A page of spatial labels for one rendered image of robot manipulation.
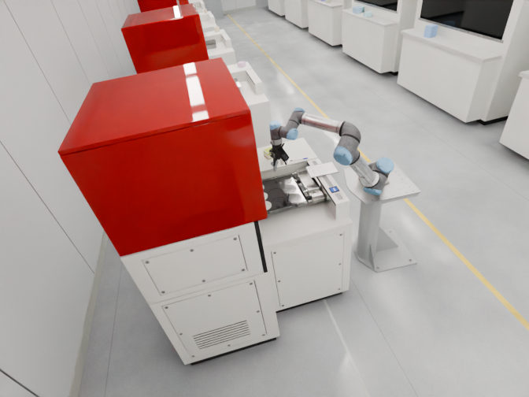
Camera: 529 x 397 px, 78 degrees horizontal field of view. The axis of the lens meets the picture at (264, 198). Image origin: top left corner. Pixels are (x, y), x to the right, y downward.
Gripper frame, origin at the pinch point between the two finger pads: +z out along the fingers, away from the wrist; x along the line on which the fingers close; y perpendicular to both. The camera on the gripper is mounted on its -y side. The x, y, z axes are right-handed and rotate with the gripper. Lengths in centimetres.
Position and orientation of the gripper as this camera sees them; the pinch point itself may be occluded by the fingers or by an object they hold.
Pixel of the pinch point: (281, 168)
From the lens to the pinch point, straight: 236.3
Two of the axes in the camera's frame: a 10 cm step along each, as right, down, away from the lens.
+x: -7.8, 4.7, -4.1
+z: 1.1, 7.5, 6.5
